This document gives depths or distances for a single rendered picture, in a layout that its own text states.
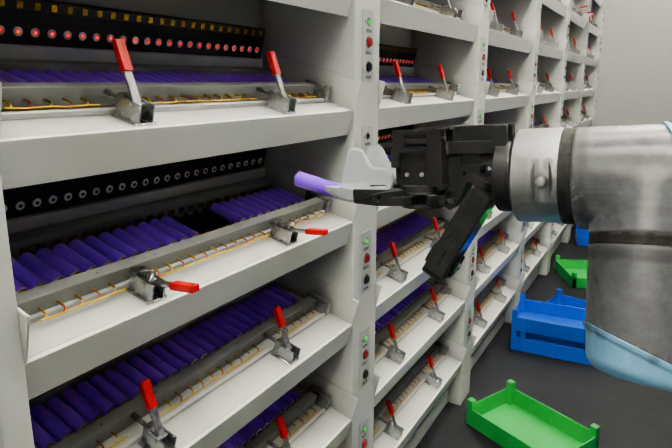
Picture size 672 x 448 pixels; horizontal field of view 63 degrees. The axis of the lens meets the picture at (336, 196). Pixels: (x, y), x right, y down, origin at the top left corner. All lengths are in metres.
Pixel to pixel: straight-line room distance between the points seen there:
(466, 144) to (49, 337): 0.45
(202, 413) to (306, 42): 0.63
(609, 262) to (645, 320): 0.05
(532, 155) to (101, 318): 0.46
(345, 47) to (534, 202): 0.55
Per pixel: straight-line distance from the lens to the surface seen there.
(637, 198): 0.51
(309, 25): 1.03
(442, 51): 1.66
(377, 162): 0.64
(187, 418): 0.82
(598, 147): 0.52
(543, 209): 0.53
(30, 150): 0.55
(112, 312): 0.65
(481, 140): 0.57
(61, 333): 0.62
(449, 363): 1.80
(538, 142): 0.53
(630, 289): 0.50
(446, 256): 0.59
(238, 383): 0.88
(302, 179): 0.67
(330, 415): 1.16
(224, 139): 0.72
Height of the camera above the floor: 1.00
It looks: 12 degrees down
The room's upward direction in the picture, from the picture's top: straight up
